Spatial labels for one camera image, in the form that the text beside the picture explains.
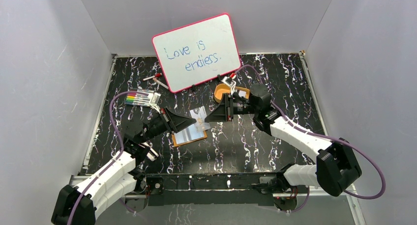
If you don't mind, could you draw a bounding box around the red capped marker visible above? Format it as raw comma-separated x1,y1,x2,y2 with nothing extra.
143,73,162,81

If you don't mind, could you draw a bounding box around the striped card in tray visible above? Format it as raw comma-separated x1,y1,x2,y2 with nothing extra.
236,89,247,99

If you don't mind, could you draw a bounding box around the pink framed whiteboard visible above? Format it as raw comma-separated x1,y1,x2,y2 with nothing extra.
152,13,241,93

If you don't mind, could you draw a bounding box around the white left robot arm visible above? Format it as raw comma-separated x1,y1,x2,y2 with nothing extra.
51,108,196,225

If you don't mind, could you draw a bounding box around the orange oval tray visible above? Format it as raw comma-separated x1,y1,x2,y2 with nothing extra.
214,84,250,103

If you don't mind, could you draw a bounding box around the white marker pen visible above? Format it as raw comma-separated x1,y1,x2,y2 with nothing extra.
153,78,169,90

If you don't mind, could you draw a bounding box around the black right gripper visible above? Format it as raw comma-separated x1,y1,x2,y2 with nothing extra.
205,93,259,122

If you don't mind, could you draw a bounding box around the pack of coloured markers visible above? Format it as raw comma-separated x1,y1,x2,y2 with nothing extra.
124,89,155,107

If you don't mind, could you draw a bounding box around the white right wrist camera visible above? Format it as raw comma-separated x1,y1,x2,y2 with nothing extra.
222,74,237,95

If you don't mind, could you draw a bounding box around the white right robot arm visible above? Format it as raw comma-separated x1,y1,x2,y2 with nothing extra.
205,84,362,197

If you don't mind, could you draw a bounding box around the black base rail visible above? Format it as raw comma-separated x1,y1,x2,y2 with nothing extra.
116,173,308,214

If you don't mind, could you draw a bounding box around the orange leather card holder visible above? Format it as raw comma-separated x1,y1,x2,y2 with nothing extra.
172,126,207,147

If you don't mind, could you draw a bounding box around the small white object on table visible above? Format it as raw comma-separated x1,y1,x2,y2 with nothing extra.
143,142,159,161

